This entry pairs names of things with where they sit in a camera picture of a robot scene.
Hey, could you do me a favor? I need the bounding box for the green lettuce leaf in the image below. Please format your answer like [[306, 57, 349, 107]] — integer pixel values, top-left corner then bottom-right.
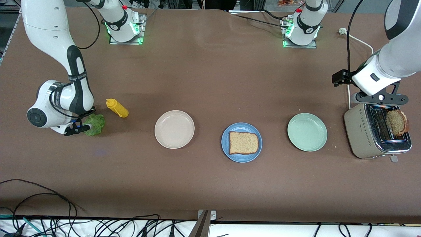
[[82, 113, 106, 136]]

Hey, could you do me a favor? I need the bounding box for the yellow squeeze bottle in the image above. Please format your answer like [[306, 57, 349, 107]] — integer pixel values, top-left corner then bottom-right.
[[106, 98, 129, 118]]

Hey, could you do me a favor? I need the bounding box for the brown bread slice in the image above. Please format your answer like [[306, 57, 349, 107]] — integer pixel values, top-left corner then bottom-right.
[[229, 131, 260, 155], [385, 110, 410, 136]]

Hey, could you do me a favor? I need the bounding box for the light green round plate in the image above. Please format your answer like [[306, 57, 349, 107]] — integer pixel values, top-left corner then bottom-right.
[[287, 113, 328, 152]]

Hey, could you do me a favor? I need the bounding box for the beige round plate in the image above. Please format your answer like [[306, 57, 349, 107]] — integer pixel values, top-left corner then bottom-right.
[[154, 110, 195, 149]]

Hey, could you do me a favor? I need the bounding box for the blue round plate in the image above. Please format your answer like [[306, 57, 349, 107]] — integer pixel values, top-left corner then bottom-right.
[[221, 122, 263, 163]]

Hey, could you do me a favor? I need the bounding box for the beige chrome toaster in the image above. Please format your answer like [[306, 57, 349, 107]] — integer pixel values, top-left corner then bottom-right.
[[344, 97, 412, 163]]

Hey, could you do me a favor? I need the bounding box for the orange background object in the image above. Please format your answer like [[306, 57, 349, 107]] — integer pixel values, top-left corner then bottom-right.
[[277, 0, 302, 8]]

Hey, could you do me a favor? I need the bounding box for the white toaster power cord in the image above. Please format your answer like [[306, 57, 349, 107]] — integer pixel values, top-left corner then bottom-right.
[[339, 28, 374, 110]]

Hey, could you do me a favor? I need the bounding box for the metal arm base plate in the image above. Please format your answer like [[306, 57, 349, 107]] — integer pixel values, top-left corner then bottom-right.
[[109, 13, 146, 45], [282, 17, 318, 49]]

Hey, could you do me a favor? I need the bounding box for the teal cable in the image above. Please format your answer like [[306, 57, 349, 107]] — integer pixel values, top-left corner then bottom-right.
[[0, 214, 46, 237]]

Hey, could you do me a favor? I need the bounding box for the aluminium table bracket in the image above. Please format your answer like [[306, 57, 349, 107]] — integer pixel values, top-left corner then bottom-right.
[[188, 210, 217, 237]]

